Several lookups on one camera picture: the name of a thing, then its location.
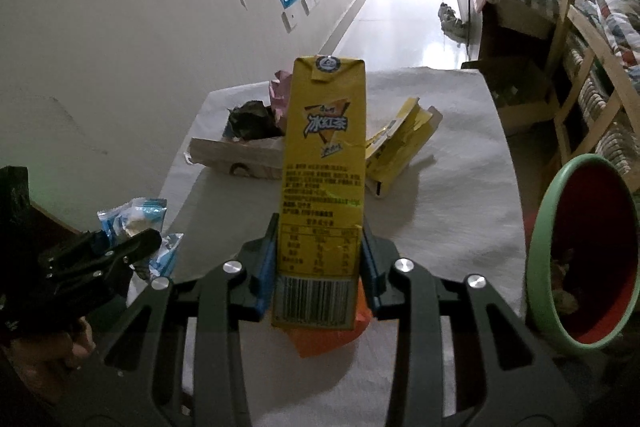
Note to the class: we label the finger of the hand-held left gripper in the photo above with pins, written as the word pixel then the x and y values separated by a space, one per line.
pixel 132 247
pixel 15 187

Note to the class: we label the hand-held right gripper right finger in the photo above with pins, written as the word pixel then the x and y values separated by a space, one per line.
pixel 372 274

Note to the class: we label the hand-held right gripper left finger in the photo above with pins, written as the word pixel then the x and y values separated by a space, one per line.
pixel 262 279

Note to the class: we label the blue white snack wrapper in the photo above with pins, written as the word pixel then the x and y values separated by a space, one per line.
pixel 132 214
pixel 169 254

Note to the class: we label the orange snack wrapper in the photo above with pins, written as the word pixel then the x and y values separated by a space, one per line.
pixel 325 343

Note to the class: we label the yellow tea carton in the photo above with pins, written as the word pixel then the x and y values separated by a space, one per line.
pixel 320 187

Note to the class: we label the green bin with red inside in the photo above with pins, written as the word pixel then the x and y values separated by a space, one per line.
pixel 545 257

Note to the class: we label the person's left hand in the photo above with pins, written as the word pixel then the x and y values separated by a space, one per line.
pixel 62 347

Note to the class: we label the white tablecloth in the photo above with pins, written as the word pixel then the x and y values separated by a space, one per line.
pixel 450 232

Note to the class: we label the torn open yellow carton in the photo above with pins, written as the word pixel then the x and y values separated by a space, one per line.
pixel 395 152

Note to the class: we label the pale pink flat carton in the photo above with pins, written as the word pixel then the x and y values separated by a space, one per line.
pixel 235 158

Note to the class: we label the dark crumpled wrapper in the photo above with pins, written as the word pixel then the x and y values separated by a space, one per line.
pixel 247 119

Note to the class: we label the pink crumpled wrapper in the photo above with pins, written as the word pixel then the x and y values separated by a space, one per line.
pixel 280 94

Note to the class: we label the dark plaid quilt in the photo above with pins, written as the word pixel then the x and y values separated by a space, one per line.
pixel 620 22

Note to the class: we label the white wall socket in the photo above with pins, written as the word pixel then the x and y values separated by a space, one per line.
pixel 289 21
pixel 307 6

